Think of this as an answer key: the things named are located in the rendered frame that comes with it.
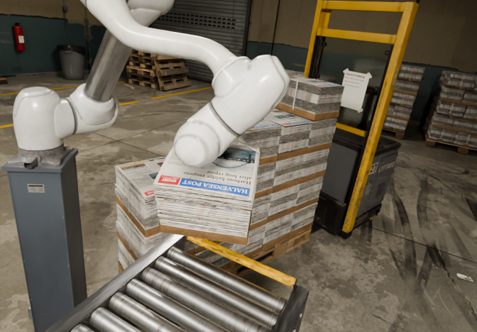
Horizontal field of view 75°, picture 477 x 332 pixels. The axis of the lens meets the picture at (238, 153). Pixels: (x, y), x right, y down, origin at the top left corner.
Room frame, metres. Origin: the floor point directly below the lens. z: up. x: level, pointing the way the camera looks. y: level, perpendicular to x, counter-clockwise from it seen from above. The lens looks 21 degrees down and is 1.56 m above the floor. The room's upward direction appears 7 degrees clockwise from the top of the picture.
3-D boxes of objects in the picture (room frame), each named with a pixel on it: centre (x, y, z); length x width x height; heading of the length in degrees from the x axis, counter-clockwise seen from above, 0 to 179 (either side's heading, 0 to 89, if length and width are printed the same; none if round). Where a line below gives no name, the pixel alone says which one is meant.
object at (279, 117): (2.02, -0.23, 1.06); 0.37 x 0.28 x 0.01; 43
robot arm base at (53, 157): (1.12, 0.78, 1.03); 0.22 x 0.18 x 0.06; 12
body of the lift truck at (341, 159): (2.78, -1.03, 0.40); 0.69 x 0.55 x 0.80; 43
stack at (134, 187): (1.74, 0.09, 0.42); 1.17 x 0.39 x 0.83; 133
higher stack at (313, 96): (2.24, -0.44, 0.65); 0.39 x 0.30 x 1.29; 43
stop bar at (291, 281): (0.90, -0.04, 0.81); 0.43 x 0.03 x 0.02; 65
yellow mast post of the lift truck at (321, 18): (2.77, -0.53, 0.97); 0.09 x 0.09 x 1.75; 43
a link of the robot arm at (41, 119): (1.14, 0.78, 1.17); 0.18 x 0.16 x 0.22; 144
